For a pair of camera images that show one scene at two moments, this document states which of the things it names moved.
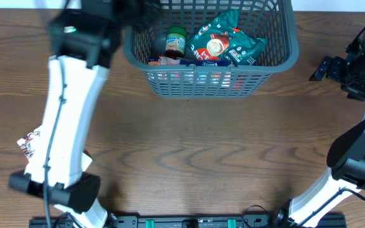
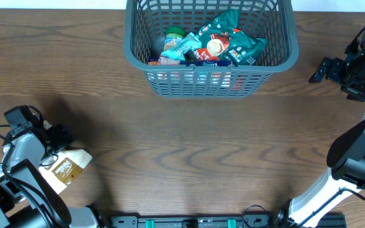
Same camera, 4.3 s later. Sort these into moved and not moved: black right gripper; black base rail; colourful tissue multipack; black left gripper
Moved: black left gripper
Not moved: black base rail; colourful tissue multipack; black right gripper
